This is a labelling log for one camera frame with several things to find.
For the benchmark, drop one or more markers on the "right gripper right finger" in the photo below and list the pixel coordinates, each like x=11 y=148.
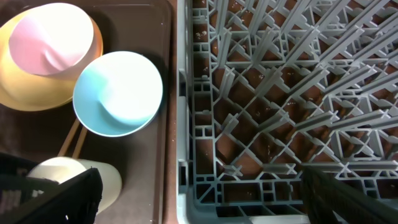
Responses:
x=325 y=197

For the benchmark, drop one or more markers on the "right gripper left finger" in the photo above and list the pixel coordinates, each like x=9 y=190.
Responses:
x=27 y=199

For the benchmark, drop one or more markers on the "white pink bowl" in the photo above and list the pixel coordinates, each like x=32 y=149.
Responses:
x=51 y=38

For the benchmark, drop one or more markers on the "grey dishwasher rack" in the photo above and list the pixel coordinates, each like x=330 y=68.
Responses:
x=266 y=88

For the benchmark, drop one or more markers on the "white cup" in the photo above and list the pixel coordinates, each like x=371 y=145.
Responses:
x=61 y=169

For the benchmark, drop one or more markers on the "right wooden chopstick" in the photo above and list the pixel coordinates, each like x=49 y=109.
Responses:
x=79 y=143

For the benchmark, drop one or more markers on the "wooden chopstick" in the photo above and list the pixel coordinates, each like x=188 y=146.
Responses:
x=79 y=143
x=69 y=138

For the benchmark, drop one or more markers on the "left wooden chopstick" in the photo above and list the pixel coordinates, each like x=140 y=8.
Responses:
x=69 y=138

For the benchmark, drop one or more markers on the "yellow plate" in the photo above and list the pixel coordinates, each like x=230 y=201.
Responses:
x=27 y=92

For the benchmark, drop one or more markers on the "brown serving tray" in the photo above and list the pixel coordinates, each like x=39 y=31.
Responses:
x=139 y=26

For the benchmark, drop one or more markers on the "light blue bowl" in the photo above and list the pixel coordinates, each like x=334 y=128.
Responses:
x=118 y=94

